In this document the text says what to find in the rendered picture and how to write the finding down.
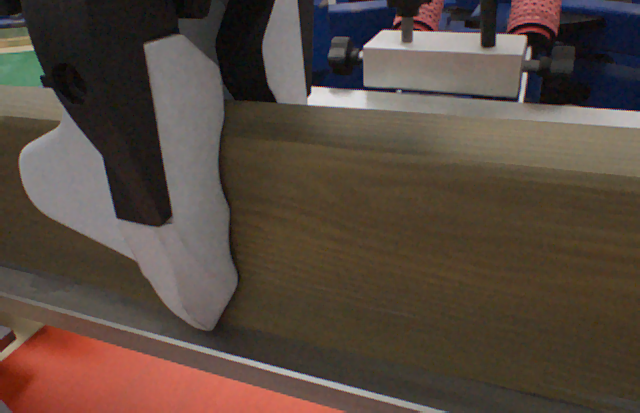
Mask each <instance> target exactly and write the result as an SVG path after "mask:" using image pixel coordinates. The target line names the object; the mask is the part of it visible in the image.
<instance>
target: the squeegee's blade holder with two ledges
mask: <svg viewBox="0 0 640 413"><path fill-rule="evenodd" d="M0 312H3V313H7V314H10V315H14V316H17V317H20V318H24V319H26V320H30V321H33V322H37V323H40V324H44V325H47V326H51V327H54V328H58V329H61V330H65V331H68V332H71V333H75V334H78V335H81V336H84V337H88V338H91V339H95V340H98V341H102V342H105V343H109V344H112V345H116V346H119V347H122V348H126V349H129V350H133V351H136V352H140V353H143V354H147V355H150V356H154V357H156V358H160V359H163V360H167V361H170V362H173V363H177V364H180V365H184V366H187V367H191V368H194V369H198V370H201V371H205V372H208V373H212V374H215V375H219V376H222V377H225V378H229V379H232V380H236V381H239V382H243V383H246V384H250V385H253V386H257V387H260V388H264V389H267V390H271V391H274V392H277V393H281V394H284V395H288V396H291V397H295V398H298V399H302V400H305V401H309V402H312V403H316V404H319V405H323V406H326V407H328V408H332V409H335V410H339V411H342V412H346V413H604V412H601V411H597V410H593V409H588V408H584V407H576V406H572V405H568V404H564V403H560V402H556V401H552V400H547V399H544V398H540V397H536V396H532V395H528V394H524V393H520V392H516V391H512V390H507V389H503V388H499V387H495V386H491V385H487V384H480V383H476V382H472V381H467V380H463V379H459V378H455V377H451V376H447V375H443V374H439V373H435V372H431V371H426V370H422V369H418V368H414V367H410V366H406V365H402V364H398V363H394V362H390V361H385V360H381V359H377V358H373V357H369V356H365V355H361V354H357V353H353V352H349V351H344V350H340V349H333V348H329V347H325V346H321V345H317V344H313V343H309V342H304V341H300V340H296V339H292V338H288V337H284V336H280V335H276V334H272V333H268V332H263V331H259V330H255V329H251V328H247V327H243V326H239V325H235V324H231V323H227V322H222V321H218V323H217V325H216V326H215V327H214V329H213V330H210V331H207V330H203V329H199V328H195V327H194V326H192V325H190V324H189V323H187V322H186V321H185V320H183V319H182V318H180V317H179V316H177V315H176V314H175V313H174V312H172V311H171V310H170V309H169V308H168V307H165V306H161V305H157V304H153V303H149V302H145V301H140V300H136V299H132V298H128V297H125V296H121V295H117V294H113V293H109V292H105V291H100V290H96V289H92V288H88V287H84V286H80V285H76V284H72V283H68V282H65V281H60V280H56V279H52V278H48V277H44V276H40V275H36V274H32V273H28V272H24V271H19V270H16V269H12V268H8V267H4V266H0Z"/></svg>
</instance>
